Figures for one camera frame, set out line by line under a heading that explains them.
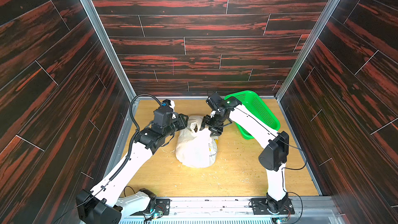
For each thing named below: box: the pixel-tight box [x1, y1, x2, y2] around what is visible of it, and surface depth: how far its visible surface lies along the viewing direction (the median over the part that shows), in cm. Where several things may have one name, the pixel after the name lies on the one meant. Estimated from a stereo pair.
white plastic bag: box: [175, 115, 218, 169], surface depth 84 cm
